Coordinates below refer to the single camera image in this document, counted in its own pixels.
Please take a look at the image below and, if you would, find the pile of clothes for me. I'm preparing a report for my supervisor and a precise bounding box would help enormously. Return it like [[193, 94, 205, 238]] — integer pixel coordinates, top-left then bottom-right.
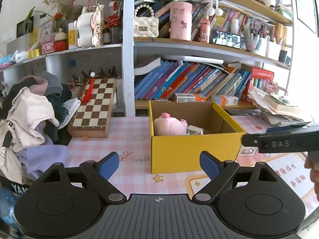
[[1, 72, 80, 184]]

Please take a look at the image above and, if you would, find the white bookshelf frame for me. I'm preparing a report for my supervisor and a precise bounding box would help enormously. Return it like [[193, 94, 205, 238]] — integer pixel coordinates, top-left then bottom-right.
[[1, 0, 291, 117]]

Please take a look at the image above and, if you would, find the red book box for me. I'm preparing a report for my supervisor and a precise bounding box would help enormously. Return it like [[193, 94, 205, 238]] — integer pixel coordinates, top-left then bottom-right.
[[242, 64, 274, 102]]

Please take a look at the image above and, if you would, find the blue water bottle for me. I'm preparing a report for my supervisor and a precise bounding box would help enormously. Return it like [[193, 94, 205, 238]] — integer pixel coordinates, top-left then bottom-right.
[[0, 187, 21, 234]]

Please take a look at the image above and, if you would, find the pink cylindrical cup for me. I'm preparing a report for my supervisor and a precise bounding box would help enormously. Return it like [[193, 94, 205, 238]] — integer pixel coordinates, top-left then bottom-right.
[[170, 1, 192, 41]]

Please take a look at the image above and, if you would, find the white orange toothpaste box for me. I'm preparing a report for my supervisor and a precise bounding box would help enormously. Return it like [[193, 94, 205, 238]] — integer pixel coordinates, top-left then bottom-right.
[[174, 93, 207, 103]]

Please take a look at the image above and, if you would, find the stack of papers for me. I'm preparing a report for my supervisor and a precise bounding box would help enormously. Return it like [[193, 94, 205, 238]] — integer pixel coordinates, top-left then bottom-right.
[[248, 87, 313, 127]]

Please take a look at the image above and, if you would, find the pink cartoon table mat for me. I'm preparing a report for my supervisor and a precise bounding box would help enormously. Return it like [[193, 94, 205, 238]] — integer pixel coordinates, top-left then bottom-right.
[[67, 117, 318, 216]]

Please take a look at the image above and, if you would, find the yellow cardboard box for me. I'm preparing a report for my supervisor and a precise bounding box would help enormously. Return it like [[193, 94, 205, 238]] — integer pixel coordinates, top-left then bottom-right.
[[149, 101, 245, 174]]

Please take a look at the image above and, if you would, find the white quilted handbag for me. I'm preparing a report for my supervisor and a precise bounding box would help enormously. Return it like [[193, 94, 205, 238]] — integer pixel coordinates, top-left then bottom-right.
[[133, 4, 159, 38]]

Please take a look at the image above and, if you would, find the person's right hand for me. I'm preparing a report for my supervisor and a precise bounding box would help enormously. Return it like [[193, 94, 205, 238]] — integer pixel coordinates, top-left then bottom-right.
[[304, 158, 319, 201]]

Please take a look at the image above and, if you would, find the small orange white box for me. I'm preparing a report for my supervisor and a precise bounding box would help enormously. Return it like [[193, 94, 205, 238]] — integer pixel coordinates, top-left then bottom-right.
[[212, 95, 239, 106]]

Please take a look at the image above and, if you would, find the white pig toy car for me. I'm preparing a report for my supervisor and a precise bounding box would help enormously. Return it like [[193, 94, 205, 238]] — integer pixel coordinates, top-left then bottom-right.
[[74, 4, 104, 49]]

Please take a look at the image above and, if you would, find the red tassel ornament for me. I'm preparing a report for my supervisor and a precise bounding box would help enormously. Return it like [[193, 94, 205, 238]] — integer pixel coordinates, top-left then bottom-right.
[[81, 72, 96, 104]]

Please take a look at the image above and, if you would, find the wooden chessboard box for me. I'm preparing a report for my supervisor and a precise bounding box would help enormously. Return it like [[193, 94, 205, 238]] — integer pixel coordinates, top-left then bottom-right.
[[68, 78, 116, 138]]

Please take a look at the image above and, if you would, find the pink plush paw toy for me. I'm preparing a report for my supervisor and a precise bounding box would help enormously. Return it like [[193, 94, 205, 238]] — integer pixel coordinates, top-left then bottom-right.
[[154, 112, 188, 136]]

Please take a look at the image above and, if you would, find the row of leaning books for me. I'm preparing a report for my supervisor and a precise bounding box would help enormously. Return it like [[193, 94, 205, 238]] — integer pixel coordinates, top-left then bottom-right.
[[134, 57, 251, 100]]

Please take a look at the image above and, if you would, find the white pen holder box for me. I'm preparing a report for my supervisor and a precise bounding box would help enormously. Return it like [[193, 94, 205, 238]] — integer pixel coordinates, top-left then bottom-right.
[[254, 38, 281, 61]]

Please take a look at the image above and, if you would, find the dried flower bouquet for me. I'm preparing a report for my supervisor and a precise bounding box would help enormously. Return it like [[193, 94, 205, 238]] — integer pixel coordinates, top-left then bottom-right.
[[42, 0, 83, 31]]

